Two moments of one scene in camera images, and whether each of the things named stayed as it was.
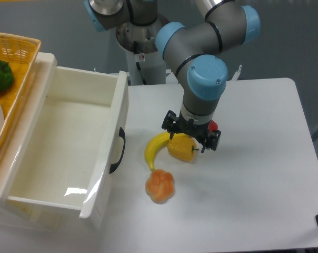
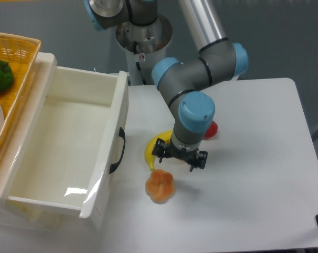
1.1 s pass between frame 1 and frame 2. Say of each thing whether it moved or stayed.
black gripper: moved
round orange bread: stayed
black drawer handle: stayed
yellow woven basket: stayed
